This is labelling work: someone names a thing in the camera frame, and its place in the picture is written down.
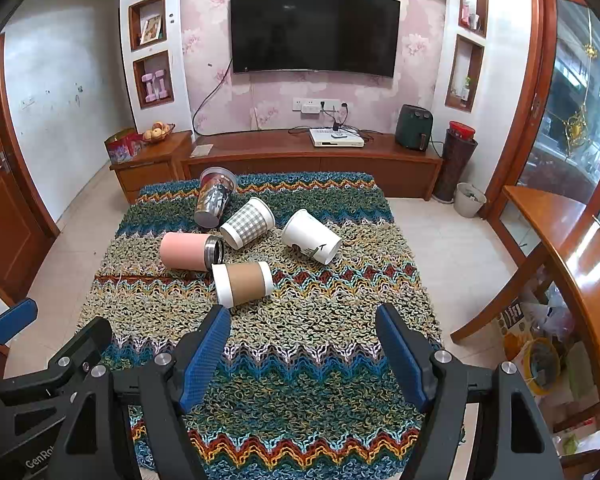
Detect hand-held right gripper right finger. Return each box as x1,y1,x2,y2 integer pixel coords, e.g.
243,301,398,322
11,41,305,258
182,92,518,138
375,303,565,480

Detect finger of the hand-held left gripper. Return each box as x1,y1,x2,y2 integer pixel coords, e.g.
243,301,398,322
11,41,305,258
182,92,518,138
0,298,39,382
0,316,114,406

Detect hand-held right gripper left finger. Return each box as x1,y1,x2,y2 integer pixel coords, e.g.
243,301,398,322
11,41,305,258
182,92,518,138
47,304,232,480

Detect white cup with brown sleeve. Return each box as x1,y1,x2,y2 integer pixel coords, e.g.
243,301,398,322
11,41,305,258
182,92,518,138
211,260,274,308

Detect pink steel thermos cup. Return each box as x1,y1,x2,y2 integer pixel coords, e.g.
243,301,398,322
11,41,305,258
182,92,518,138
159,231,226,272

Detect grey checked paper cup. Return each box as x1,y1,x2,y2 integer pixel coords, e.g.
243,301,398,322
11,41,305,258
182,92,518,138
219,197,276,250

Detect white cup with bird print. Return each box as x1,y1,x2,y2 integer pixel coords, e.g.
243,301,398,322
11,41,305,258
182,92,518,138
281,208,343,265

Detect dark printed tumbler cup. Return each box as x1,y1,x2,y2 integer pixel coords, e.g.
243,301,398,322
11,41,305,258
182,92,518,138
193,165,239,231

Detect colourful knitted zigzag blanket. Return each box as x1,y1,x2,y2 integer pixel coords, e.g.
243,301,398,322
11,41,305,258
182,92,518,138
76,172,465,480

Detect yellow packet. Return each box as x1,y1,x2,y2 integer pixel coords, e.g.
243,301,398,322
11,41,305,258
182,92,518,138
498,301,531,356

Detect brown wooden door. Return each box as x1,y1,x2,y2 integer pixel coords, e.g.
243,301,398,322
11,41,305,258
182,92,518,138
0,34,61,307

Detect clear plastic bag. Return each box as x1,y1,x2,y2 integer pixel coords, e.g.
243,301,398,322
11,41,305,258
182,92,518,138
522,280,578,346

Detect white waste bin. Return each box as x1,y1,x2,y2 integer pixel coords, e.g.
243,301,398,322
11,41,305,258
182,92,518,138
453,182,487,219

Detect small wooden side cabinet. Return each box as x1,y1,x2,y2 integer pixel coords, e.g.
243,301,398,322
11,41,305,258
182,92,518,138
108,130,194,205

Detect tall dark stand red lid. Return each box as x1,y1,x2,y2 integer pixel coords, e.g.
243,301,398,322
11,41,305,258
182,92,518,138
432,129,479,205

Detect red gift box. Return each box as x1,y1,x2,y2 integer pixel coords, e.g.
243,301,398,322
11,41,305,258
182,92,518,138
104,128,145,164

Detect wooden side table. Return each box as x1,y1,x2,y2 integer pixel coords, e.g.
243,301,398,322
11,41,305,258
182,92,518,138
449,185,600,463

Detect long wooden television cabinet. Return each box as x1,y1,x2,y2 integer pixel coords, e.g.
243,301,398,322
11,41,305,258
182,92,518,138
179,128,444,199

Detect fruit basket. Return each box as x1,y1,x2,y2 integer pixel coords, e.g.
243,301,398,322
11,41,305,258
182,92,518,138
142,120,176,145

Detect white set-top box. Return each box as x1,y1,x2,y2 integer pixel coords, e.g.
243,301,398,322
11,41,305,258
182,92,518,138
308,128,365,149

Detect dark green air fryer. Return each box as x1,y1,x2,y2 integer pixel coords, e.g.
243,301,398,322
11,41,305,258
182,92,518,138
395,103,434,152

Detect gold hanging ornament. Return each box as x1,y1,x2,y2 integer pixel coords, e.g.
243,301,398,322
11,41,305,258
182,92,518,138
560,7,600,162

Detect wooden framed glass door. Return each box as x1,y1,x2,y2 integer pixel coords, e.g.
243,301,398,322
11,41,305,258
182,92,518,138
479,0,600,241

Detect framed picture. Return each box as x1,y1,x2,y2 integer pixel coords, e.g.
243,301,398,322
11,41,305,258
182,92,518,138
139,13,164,45

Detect black flat television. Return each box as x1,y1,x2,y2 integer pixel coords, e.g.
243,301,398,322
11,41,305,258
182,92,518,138
229,0,401,79

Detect black television cable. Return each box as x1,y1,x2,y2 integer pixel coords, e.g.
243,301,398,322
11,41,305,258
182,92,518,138
191,57,234,137

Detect white wall socket strip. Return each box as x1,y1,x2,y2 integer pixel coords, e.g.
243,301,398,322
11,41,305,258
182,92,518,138
292,98,341,114

